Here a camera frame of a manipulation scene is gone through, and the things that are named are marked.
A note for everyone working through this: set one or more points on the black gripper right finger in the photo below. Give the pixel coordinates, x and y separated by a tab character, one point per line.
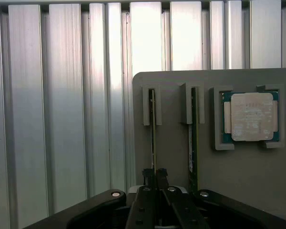
181	210

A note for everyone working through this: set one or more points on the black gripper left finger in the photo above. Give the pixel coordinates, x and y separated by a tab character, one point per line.
143	210

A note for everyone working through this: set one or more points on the grey parts rack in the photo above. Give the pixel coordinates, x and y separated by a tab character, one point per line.
240	171

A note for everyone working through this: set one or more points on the CPU with silver lid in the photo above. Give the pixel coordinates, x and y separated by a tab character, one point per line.
250	117

